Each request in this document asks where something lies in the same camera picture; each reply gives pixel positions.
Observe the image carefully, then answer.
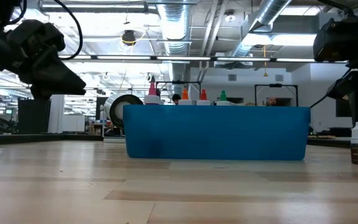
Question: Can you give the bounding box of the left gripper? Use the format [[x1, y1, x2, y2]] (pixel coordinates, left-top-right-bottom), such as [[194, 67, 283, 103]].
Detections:
[[0, 29, 87, 101]]

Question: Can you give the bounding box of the small brown dropper bottle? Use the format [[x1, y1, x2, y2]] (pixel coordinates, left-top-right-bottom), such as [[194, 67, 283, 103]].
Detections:
[[350, 121, 358, 165]]

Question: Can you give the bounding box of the pink food coloring bottle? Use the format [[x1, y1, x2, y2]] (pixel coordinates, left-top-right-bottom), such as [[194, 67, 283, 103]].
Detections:
[[144, 81, 161, 106]]

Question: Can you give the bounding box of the black-tipped food coloring bottle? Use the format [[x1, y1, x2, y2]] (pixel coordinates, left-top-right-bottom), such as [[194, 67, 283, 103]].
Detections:
[[155, 88, 165, 106]]

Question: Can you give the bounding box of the green-tipped food coloring bottle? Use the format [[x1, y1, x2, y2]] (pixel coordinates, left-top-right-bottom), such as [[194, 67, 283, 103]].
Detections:
[[216, 90, 232, 106]]

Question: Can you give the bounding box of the orange-tipped food coloring bottle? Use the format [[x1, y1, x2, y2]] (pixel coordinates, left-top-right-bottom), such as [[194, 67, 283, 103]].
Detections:
[[178, 88, 193, 106]]

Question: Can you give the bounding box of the red-tipped dark red bottle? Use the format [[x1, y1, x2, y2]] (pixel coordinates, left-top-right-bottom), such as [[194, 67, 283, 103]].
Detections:
[[196, 88, 211, 106]]

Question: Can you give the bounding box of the black cabinet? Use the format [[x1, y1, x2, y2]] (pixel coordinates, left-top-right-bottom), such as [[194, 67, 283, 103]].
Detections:
[[17, 97, 52, 134]]

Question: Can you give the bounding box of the white and black cylinder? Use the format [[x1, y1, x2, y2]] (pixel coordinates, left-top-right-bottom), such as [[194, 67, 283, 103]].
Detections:
[[103, 93, 144, 130]]

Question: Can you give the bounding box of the yellow hanging pendant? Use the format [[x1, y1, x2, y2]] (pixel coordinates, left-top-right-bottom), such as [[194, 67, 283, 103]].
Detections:
[[262, 45, 269, 78]]

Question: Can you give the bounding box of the long strip light bar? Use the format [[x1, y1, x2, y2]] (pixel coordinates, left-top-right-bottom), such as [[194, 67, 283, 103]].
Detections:
[[50, 54, 349, 64]]

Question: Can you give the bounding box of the grey overhead pipe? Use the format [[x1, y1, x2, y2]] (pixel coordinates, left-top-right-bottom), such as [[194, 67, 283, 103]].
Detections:
[[39, 2, 198, 14]]

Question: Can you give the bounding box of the blue plastic bin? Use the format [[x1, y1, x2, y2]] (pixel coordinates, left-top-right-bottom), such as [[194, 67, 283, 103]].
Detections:
[[122, 104, 311, 161]]

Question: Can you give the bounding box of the black hanging arm cable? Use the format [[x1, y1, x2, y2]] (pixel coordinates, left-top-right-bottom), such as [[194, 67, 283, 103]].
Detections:
[[310, 92, 333, 109]]

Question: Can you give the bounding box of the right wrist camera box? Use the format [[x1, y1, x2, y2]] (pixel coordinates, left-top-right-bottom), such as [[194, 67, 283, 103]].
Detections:
[[313, 17, 358, 62]]

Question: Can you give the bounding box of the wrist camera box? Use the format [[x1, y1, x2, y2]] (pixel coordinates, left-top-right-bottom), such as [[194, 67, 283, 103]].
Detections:
[[313, 17, 358, 62], [9, 19, 67, 53]]

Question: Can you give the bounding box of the black table edge rail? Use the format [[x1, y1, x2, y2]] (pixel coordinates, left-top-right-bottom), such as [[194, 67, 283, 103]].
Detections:
[[0, 133, 104, 146]]

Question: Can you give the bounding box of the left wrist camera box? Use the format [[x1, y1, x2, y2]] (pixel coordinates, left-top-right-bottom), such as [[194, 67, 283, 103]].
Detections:
[[9, 19, 67, 53]]

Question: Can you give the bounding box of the black left camera cable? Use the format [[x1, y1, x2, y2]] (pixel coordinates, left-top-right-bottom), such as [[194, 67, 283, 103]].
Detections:
[[53, 0, 83, 60]]

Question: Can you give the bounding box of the black camera cable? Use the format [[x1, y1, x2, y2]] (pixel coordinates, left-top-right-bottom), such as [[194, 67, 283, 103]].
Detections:
[[53, 0, 83, 60], [317, 0, 356, 16]]

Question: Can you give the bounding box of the black metal frame stand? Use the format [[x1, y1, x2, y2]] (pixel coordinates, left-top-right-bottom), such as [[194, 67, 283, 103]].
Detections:
[[155, 80, 202, 106], [254, 83, 299, 108]]

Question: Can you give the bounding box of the black right camera cable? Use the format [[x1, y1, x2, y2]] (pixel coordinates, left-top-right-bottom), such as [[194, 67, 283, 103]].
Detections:
[[317, 0, 356, 16]]

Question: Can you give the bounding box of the black ceiling-mounted camera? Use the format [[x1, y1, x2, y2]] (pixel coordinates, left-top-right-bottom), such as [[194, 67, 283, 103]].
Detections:
[[121, 29, 137, 47]]

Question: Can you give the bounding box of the slanted silver ventilation duct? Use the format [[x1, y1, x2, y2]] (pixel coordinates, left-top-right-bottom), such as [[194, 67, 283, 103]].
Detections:
[[230, 0, 293, 58]]

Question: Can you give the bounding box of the ribbed silver ventilation duct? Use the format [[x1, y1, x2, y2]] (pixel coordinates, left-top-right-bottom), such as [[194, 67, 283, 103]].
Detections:
[[157, 2, 193, 94]]

